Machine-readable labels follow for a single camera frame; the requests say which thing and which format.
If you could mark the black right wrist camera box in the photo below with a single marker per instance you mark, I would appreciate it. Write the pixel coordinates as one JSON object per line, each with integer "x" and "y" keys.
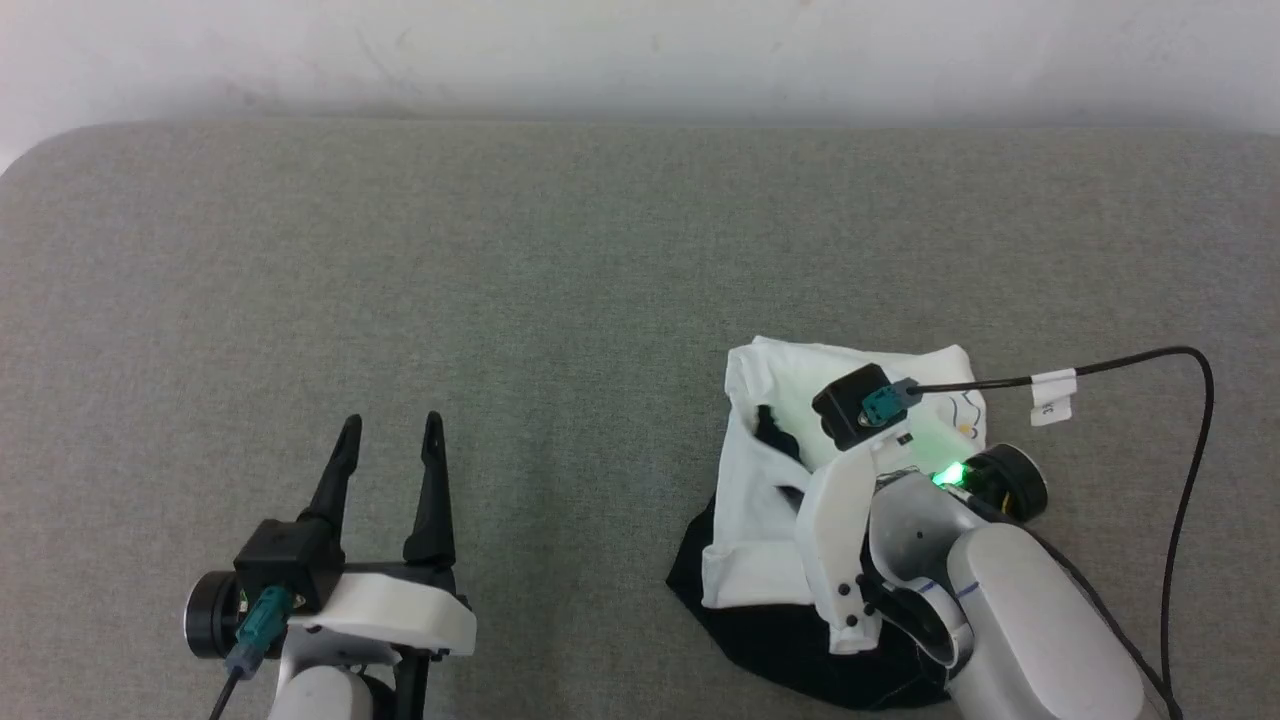
{"x": 845, "y": 405}

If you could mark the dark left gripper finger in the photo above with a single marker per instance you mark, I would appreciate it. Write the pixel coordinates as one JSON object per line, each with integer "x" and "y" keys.
{"x": 435, "y": 500}
{"x": 335, "y": 480}

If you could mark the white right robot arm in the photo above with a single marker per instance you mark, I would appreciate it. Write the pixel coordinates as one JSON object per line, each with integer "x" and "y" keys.
{"x": 1040, "y": 630}

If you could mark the grey-green fabric sofa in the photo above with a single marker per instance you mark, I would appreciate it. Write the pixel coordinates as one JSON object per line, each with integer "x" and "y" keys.
{"x": 500, "y": 300}

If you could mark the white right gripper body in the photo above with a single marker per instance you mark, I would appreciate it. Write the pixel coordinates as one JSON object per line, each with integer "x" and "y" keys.
{"x": 835, "y": 540}

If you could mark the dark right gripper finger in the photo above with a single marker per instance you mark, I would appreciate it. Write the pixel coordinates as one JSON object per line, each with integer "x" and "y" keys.
{"x": 778, "y": 432}

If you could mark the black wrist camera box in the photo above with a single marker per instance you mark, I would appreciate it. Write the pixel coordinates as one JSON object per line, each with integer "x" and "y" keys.
{"x": 290, "y": 560}
{"x": 845, "y": 405}

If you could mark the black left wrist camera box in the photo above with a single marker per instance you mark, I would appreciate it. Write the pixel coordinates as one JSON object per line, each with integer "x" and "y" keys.
{"x": 290, "y": 560}

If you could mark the white and black garment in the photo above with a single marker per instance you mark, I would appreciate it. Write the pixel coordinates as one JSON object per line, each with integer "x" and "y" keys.
{"x": 760, "y": 540}

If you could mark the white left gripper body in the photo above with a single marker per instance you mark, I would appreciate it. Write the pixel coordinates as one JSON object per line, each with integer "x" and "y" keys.
{"x": 390, "y": 610}

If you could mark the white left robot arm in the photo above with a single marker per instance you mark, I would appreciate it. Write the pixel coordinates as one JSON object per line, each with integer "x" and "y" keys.
{"x": 320, "y": 695}

